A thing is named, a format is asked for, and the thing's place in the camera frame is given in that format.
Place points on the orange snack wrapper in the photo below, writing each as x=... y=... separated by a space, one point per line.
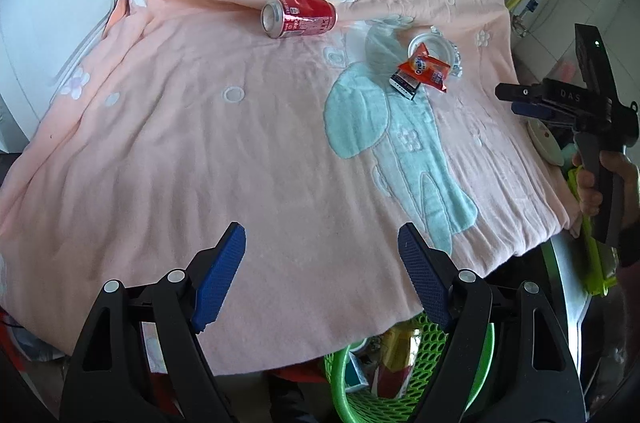
x=425 y=68

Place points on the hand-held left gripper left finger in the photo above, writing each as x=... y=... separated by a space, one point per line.
x=220 y=278

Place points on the crushed white plastic cup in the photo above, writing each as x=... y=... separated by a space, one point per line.
x=432 y=48

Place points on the pink blanket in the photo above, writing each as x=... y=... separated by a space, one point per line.
x=200 y=153

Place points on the green plastic basket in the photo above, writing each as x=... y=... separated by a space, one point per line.
x=336 y=383

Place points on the person's right hand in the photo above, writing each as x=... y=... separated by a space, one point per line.
x=587 y=193

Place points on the red soda can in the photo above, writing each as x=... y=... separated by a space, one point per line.
x=297 y=17

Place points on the ceramic bowl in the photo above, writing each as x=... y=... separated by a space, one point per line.
x=545 y=138

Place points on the gold foil wrapper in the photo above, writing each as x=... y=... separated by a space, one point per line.
x=400 y=345

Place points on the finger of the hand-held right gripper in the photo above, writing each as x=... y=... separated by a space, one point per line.
x=532 y=109
x=520 y=92

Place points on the white microwave oven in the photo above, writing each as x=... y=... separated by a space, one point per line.
x=50 y=3

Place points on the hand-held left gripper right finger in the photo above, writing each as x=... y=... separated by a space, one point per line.
x=422 y=275

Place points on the yellow-green dish rack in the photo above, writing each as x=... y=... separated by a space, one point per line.
x=592 y=263

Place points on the red printed can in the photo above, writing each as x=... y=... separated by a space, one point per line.
x=387 y=380

